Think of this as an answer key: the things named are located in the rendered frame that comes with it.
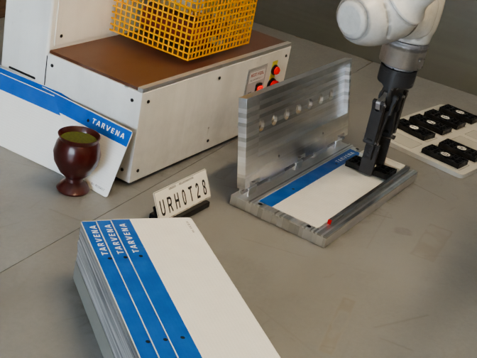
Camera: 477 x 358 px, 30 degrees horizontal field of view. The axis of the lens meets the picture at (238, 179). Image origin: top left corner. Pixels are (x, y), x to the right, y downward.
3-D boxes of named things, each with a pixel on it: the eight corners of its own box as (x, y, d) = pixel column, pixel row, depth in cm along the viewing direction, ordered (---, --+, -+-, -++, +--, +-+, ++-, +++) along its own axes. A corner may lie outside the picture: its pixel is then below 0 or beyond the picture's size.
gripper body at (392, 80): (408, 74, 174) (396, 118, 178) (424, 67, 181) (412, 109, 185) (374, 62, 178) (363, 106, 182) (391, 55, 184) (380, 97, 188)
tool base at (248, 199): (324, 248, 160) (328, 230, 158) (228, 203, 168) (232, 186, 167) (415, 180, 195) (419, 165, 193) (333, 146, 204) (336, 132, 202)
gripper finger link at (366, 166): (380, 145, 184) (379, 145, 183) (372, 175, 187) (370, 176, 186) (368, 140, 185) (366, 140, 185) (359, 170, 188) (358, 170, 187)
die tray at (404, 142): (461, 179, 201) (462, 175, 200) (363, 133, 215) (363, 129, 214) (531, 145, 230) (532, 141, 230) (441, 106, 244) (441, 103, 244)
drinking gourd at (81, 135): (52, 175, 165) (57, 121, 161) (98, 182, 166) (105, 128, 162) (46, 197, 158) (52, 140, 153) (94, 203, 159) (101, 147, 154)
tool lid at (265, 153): (246, 99, 160) (238, 97, 161) (245, 197, 166) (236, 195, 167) (352, 58, 195) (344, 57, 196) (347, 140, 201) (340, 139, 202)
